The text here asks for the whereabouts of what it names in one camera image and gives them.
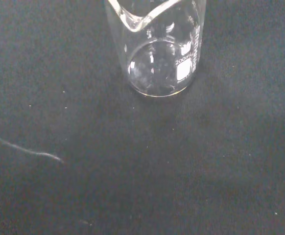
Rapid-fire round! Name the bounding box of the black bench cloth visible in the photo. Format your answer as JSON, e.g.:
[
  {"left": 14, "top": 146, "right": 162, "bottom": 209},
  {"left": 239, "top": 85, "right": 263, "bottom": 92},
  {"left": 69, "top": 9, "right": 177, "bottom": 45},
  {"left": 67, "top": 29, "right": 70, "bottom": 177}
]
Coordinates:
[{"left": 0, "top": 0, "right": 285, "bottom": 235}]

